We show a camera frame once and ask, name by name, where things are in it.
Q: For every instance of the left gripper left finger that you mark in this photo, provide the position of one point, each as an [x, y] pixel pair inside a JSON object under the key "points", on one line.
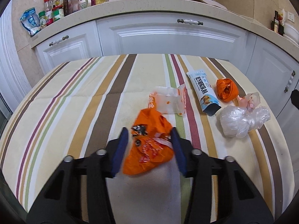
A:
{"points": [[59, 201]]}

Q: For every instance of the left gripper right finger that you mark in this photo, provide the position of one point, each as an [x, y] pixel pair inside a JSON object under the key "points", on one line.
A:
{"points": [[239, 201]]}

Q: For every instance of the small pink clear wrapper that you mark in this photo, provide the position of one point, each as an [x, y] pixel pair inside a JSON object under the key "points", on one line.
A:
{"points": [[249, 101]]}

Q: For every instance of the clear plastic bag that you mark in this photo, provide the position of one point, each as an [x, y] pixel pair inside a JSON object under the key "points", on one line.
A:
{"points": [[238, 121]]}

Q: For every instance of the orange bag ball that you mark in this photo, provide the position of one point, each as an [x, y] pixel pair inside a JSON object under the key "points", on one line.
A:
{"points": [[226, 90]]}

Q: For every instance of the orange snack wrapper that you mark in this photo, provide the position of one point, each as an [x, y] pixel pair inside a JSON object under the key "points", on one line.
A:
{"points": [[151, 143]]}

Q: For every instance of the blue white toothpaste tube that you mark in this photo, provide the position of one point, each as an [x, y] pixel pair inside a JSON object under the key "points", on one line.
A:
{"points": [[207, 98]]}

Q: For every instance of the clear orange printed wrapper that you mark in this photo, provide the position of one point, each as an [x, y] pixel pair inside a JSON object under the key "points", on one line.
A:
{"points": [[168, 100]]}

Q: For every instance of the white bowl stack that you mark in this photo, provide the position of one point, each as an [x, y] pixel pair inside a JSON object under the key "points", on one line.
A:
{"points": [[291, 33]]}

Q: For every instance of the dark sauce bottle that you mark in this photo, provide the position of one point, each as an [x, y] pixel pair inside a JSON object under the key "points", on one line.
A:
{"points": [[276, 22]]}

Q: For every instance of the blue white pouch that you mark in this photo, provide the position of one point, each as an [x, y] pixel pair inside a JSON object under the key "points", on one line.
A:
{"points": [[30, 21]]}

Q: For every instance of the red lidded jar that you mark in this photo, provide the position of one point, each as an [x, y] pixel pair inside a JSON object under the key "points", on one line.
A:
{"points": [[57, 13]]}

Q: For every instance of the left cabinet door handle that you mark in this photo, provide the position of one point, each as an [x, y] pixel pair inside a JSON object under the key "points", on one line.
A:
{"points": [[289, 81]]}

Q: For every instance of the white wall socket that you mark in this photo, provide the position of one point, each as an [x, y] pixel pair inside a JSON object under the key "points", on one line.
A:
{"points": [[290, 17]]}

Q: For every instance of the wide drawer handle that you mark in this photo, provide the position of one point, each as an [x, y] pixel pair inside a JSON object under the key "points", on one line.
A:
{"points": [[190, 22]]}

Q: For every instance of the left drawer handle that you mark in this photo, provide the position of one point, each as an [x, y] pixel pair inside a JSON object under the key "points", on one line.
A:
{"points": [[58, 40]]}

